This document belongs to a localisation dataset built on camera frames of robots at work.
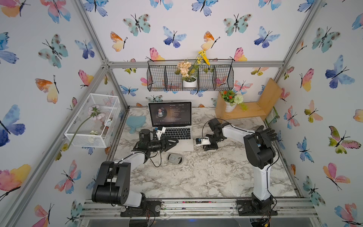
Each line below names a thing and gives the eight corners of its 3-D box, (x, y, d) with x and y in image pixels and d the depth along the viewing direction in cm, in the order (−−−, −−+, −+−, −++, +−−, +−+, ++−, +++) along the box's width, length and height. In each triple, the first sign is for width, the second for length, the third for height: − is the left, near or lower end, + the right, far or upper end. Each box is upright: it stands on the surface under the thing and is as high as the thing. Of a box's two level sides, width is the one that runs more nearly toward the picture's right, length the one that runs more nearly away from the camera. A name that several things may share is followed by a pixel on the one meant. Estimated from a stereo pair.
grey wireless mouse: (167, 161, 93) (166, 158, 89) (171, 154, 96) (170, 151, 92) (180, 166, 90) (180, 164, 87) (184, 159, 94) (183, 156, 90)
